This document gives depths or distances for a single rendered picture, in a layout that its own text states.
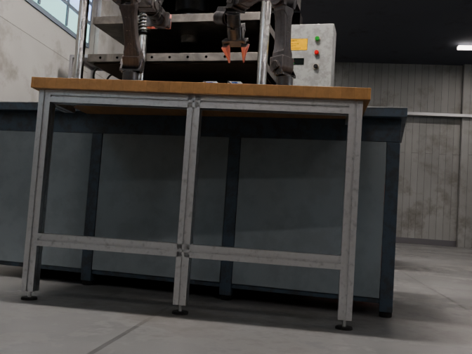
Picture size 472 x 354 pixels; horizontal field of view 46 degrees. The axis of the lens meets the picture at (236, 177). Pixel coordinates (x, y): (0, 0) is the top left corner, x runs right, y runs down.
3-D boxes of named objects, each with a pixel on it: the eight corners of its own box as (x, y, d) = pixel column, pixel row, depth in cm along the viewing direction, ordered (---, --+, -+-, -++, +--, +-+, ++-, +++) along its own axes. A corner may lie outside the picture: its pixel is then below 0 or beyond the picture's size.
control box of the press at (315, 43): (319, 285, 303) (333, 21, 313) (265, 279, 311) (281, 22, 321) (323, 281, 324) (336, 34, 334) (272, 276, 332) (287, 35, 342)
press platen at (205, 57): (258, 60, 319) (259, 52, 319) (86, 61, 347) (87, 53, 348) (281, 90, 390) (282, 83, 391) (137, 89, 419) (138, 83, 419)
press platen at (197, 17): (263, 20, 324) (263, 11, 324) (93, 24, 352) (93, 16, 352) (283, 55, 391) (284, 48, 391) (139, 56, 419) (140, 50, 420)
